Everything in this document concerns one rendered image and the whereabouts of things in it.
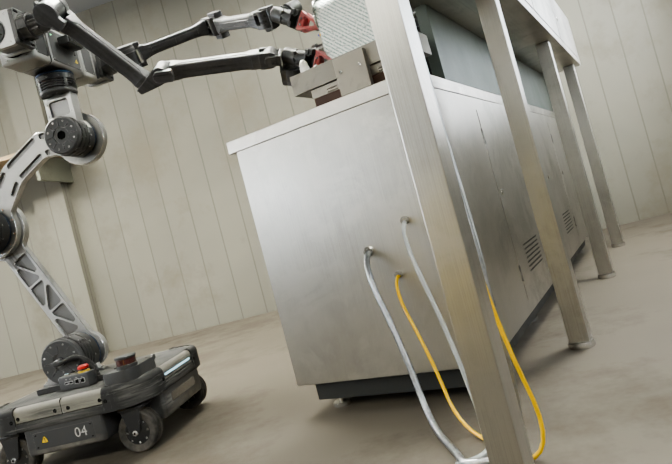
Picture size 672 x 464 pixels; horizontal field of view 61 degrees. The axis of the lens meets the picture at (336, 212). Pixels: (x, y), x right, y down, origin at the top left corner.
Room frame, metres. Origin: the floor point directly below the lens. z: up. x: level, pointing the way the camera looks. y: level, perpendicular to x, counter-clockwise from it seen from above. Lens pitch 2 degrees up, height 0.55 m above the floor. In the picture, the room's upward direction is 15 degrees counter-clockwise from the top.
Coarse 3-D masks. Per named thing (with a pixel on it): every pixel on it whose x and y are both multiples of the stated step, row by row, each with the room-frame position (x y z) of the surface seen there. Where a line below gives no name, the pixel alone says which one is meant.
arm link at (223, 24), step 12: (216, 12) 2.33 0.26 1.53; (252, 12) 2.12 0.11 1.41; (264, 12) 2.07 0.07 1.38; (216, 24) 2.33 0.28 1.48; (228, 24) 2.27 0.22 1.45; (240, 24) 2.20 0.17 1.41; (252, 24) 2.15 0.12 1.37; (264, 24) 2.09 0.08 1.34; (216, 36) 2.40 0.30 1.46; (228, 36) 2.38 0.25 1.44
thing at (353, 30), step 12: (360, 12) 1.81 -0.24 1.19; (336, 24) 1.86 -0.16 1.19; (348, 24) 1.84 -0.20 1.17; (360, 24) 1.82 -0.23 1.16; (324, 36) 1.88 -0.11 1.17; (336, 36) 1.86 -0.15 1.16; (348, 36) 1.84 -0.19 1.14; (360, 36) 1.82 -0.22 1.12; (372, 36) 1.80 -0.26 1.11; (336, 48) 1.87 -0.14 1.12; (348, 48) 1.85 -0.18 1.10
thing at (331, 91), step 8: (376, 64) 1.61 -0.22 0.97; (376, 72) 1.61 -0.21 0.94; (336, 80) 1.68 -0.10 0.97; (376, 80) 1.62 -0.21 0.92; (320, 88) 1.71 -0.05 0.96; (328, 88) 1.70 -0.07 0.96; (336, 88) 1.69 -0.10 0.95; (312, 96) 1.72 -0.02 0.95; (320, 96) 1.71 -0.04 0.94; (328, 96) 1.70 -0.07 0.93; (336, 96) 1.69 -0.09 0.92; (320, 104) 1.72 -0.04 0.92
